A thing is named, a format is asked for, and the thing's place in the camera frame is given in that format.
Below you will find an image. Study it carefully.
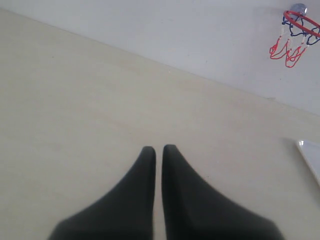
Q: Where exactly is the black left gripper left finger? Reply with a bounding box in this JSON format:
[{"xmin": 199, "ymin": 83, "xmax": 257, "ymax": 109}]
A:
[{"xmin": 49, "ymin": 146, "xmax": 156, "ymax": 240}]

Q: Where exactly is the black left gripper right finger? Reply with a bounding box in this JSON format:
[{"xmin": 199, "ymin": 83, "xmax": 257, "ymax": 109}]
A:
[{"xmin": 161, "ymin": 144, "xmax": 284, "ymax": 240}]

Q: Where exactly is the white rectangular plastic tray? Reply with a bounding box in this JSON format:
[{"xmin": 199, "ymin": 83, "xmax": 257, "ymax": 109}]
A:
[{"xmin": 296, "ymin": 139, "xmax": 320, "ymax": 185}]

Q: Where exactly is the red mini basketball hoop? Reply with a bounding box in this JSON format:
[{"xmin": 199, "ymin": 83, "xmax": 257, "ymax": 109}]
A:
[{"xmin": 269, "ymin": 3, "xmax": 320, "ymax": 69}]

